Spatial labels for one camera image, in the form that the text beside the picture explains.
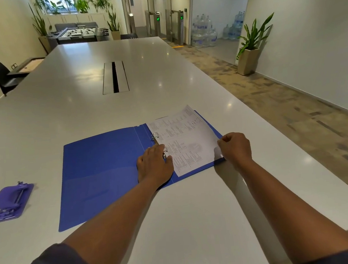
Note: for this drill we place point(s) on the stack of water bottles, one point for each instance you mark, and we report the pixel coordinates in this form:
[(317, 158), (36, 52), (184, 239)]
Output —
[(203, 32)]

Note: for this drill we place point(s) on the low table with game board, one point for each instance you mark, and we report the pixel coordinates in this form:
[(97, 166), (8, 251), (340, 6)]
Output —
[(28, 65)]

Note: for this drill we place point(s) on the purple hole punch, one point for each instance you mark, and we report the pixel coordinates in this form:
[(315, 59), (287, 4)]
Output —
[(12, 199)]

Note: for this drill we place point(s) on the person's left thumb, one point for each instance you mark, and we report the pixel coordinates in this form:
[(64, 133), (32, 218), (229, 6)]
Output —
[(168, 161)]

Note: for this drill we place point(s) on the row of window plants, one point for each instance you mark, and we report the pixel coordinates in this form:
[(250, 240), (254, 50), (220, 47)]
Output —
[(81, 2)]

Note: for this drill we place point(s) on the potted plant in beige planter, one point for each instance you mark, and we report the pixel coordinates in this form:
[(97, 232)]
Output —
[(250, 49)]

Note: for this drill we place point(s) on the grey sofa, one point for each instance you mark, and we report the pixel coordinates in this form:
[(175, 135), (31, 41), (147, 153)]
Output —
[(73, 25)]

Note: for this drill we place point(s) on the person's right thumb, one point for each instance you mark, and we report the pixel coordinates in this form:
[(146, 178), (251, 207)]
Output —
[(221, 145)]

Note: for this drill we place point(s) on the table football game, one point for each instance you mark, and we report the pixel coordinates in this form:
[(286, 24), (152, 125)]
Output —
[(80, 33)]

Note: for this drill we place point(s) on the white low cabinet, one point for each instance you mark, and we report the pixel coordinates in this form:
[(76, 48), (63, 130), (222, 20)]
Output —
[(74, 18)]

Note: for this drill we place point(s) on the metal binder rings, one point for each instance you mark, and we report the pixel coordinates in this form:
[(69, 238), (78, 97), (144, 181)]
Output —
[(156, 136)]

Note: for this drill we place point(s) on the person's right hand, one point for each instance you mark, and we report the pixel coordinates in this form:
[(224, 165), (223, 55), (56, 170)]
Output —
[(237, 148)]

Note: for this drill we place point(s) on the person's left hand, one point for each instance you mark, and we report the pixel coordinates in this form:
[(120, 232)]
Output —
[(153, 167)]

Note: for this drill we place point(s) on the person's left forearm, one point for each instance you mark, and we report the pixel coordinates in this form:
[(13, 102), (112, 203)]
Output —
[(115, 222)]

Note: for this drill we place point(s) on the steel turnstile gate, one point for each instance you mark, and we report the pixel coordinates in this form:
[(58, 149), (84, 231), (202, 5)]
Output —
[(154, 23), (177, 25)]

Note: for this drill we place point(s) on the printed white paper sheets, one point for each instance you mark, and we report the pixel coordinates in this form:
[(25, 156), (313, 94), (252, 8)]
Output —
[(185, 141)]

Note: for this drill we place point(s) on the tall potted plant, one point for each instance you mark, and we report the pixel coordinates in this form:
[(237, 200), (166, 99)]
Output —
[(40, 29)]

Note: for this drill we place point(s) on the slim potted plant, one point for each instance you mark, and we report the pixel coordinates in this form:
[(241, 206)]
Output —
[(114, 24)]

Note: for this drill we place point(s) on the person's right forearm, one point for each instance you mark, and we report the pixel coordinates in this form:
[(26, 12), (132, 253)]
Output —
[(288, 208)]

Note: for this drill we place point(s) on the dark chair back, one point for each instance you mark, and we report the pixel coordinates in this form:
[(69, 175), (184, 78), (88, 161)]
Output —
[(129, 36)]

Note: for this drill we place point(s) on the dark right sleeve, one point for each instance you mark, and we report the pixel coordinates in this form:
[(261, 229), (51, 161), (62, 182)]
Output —
[(345, 256)]

